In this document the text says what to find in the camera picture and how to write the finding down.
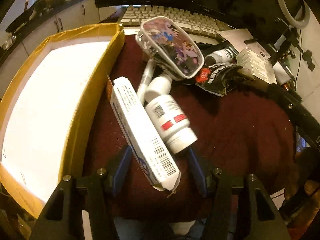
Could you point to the beige computer keyboard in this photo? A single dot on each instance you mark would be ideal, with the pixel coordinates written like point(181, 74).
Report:
point(194, 23)

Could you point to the white pill bottle red label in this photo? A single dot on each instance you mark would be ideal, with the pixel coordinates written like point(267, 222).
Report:
point(171, 123)

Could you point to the black snack packet red crab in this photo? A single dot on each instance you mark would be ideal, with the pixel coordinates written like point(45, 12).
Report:
point(214, 79)

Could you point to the long white toothpaste box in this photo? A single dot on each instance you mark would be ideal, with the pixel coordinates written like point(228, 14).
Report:
point(148, 148)

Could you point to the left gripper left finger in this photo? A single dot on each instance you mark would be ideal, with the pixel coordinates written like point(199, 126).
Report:
point(61, 217)

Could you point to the white medicine box printed text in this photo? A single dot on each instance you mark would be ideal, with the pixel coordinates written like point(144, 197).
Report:
point(255, 66)

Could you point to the white bottle green leaf label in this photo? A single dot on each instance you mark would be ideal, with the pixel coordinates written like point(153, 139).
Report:
point(219, 56)

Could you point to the white ring light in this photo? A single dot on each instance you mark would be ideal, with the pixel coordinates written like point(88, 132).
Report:
point(295, 12)

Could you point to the white notebook booklet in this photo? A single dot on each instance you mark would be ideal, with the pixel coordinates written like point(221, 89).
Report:
point(241, 39)

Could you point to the white tube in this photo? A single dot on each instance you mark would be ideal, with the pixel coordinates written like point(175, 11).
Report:
point(146, 79)

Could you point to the cartoon print pencil pouch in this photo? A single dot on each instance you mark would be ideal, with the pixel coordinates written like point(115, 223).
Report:
point(170, 47)

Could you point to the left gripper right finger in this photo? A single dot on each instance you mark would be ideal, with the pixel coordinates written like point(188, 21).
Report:
point(241, 207)

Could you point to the black frying pan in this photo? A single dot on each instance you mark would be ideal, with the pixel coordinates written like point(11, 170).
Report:
point(24, 18)

